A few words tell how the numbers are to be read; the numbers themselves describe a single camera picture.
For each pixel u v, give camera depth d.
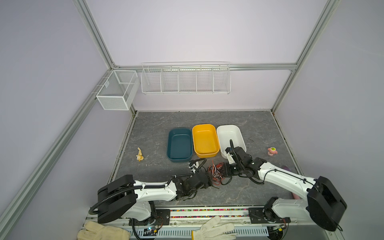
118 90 1.01
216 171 0.83
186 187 0.62
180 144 0.98
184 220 0.74
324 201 0.41
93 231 0.70
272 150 0.93
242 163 0.65
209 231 0.70
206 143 1.00
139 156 0.94
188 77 0.99
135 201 0.43
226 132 1.06
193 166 0.73
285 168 0.89
